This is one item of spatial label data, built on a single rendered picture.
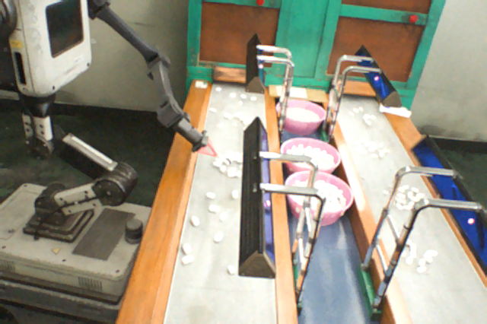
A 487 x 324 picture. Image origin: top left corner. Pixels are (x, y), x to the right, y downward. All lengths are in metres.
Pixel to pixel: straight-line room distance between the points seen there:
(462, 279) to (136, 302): 1.02
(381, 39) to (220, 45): 0.90
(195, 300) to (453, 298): 0.79
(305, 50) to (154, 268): 1.62
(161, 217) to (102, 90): 2.32
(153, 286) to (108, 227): 0.68
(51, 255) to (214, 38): 1.42
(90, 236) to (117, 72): 1.96
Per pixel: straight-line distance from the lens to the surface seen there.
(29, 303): 1.98
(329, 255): 1.56
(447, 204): 1.17
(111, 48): 3.53
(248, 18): 2.46
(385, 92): 1.87
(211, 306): 1.25
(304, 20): 2.47
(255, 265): 0.89
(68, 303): 1.86
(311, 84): 2.58
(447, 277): 1.56
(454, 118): 4.02
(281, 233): 1.46
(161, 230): 1.43
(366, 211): 1.65
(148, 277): 1.29
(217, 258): 1.37
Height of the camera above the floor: 1.71
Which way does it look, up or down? 32 degrees down
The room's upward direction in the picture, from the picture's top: 7 degrees clockwise
